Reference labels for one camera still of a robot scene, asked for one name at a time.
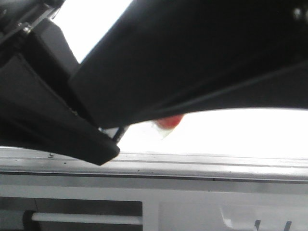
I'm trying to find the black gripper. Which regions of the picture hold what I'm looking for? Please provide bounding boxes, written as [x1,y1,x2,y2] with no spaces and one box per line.
[0,0,78,79]

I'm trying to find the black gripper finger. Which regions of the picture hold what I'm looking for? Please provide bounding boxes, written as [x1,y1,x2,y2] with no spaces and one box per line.
[0,54,119,165]
[69,0,308,128]

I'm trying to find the white whiteboard marker pen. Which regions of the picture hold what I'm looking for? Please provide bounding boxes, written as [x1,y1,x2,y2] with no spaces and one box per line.
[100,115,185,141]

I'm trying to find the white whiteboard with aluminium frame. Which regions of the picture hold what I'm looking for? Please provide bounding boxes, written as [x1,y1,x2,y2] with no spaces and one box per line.
[0,0,308,185]

